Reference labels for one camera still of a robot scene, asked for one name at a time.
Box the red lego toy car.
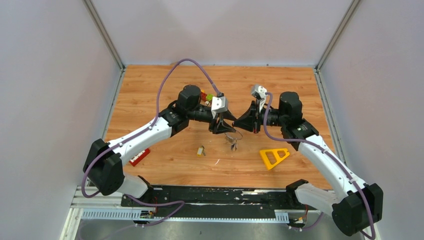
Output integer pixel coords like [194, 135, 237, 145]
[200, 89, 214, 106]

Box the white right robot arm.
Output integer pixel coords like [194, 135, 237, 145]
[232, 91, 384, 240]

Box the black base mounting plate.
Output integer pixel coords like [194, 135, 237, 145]
[139, 184, 315, 211]

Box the white slotted cable duct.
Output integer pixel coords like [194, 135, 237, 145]
[81, 208, 290, 223]

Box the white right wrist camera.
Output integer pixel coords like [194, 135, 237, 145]
[250, 84, 267, 112]

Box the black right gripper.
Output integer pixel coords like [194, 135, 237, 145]
[231, 99, 287, 134]

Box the yellow triangle block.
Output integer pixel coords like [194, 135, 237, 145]
[259, 148, 290, 171]

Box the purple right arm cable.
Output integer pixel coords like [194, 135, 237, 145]
[262, 92, 377, 240]

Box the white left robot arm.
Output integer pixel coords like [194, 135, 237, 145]
[83, 85, 236, 207]

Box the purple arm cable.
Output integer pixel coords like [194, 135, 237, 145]
[262, 92, 377, 240]
[81, 58, 223, 199]

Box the large keyring with keys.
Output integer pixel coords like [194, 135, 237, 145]
[224, 130, 243, 152]

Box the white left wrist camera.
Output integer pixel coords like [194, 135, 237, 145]
[210, 96, 229, 118]

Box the red lego brick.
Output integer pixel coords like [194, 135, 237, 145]
[129, 148, 151, 167]

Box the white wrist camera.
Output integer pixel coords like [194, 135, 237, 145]
[250, 84, 267, 112]
[210, 96, 229, 118]

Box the silver key with yellow tag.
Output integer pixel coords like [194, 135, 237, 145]
[196, 145, 206, 157]

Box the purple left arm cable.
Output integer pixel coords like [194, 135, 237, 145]
[81, 58, 223, 199]

